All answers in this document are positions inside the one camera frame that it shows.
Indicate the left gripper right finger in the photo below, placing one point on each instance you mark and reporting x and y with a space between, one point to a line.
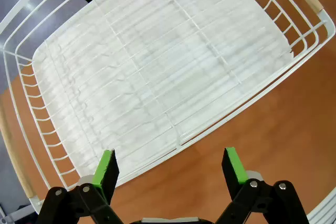
233 171

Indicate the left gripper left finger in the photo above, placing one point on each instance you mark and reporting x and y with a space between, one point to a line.
105 176

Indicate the white ribbed drain tray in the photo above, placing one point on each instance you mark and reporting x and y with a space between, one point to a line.
162 58

